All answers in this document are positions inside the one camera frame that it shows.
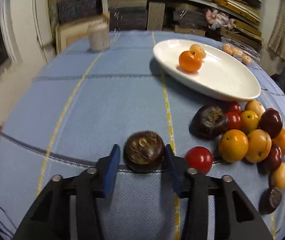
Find small dark mangosteen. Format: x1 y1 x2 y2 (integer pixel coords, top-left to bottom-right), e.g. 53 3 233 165
259 186 282 215

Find red tomato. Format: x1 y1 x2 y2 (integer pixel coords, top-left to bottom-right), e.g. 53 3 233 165
184 146 213 175

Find dark red plum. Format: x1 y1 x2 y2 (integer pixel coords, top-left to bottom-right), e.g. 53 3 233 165
263 144 282 172
259 108 283 139

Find yellow orange tomato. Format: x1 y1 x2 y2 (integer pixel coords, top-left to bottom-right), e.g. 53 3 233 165
218 129 249 163

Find orange mandarin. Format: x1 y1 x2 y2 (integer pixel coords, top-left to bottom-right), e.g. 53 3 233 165
273 128 285 156
179 50 202 73

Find large dark mangosteen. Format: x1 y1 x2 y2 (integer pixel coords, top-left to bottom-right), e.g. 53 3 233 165
124 131 165 173

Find pale peach fruit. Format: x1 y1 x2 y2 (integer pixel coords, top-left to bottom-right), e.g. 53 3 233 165
190 44 206 60

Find large yellow melon fruit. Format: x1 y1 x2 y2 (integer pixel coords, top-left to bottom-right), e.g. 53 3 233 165
245 129 271 163

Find blue checked tablecloth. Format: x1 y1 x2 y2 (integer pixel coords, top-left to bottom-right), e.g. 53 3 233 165
0 31 285 239

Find white oval plate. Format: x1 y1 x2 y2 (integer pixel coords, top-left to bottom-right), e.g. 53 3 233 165
153 39 261 101

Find clear plastic fruit box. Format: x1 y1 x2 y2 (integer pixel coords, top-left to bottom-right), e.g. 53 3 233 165
221 35 260 66

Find framed cardboard panel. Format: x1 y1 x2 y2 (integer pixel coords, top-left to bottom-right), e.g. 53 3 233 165
55 15 107 54

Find beige curtain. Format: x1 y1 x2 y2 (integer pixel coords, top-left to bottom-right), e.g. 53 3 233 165
268 0 285 62

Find white drink can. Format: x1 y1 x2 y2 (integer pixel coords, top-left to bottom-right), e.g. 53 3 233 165
87 22 110 51

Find pink cloth bundle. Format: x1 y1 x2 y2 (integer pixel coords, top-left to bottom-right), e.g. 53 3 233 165
205 9 236 30

